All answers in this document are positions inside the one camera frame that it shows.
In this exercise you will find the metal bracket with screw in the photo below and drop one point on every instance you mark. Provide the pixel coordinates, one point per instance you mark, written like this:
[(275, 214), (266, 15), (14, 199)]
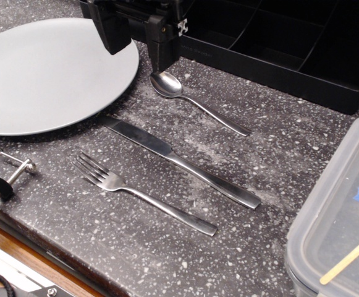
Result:
[(26, 279)]

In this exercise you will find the wooden stick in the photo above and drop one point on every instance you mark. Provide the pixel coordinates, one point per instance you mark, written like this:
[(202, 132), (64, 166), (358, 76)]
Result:
[(340, 266)]

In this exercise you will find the silver metal spoon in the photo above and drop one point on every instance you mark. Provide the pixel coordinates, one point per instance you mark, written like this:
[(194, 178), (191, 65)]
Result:
[(169, 86)]

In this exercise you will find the clear plastic container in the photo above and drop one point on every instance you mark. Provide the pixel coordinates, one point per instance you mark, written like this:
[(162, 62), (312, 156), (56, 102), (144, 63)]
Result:
[(326, 228)]

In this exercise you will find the grey round plate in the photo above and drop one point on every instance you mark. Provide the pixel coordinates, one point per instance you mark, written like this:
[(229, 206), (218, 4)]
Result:
[(56, 72)]

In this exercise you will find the silver metal fork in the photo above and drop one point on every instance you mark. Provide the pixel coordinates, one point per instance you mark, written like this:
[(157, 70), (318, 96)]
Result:
[(105, 179)]

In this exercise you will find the silver table knife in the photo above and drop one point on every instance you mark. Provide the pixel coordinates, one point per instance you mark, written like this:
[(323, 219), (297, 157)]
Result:
[(163, 149)]

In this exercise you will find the black compartment organizer tray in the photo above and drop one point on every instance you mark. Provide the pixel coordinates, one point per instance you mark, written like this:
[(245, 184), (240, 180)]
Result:
[(309, 49)]

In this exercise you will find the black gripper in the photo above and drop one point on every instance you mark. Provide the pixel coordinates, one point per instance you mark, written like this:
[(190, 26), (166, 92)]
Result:
[(166, 22)]

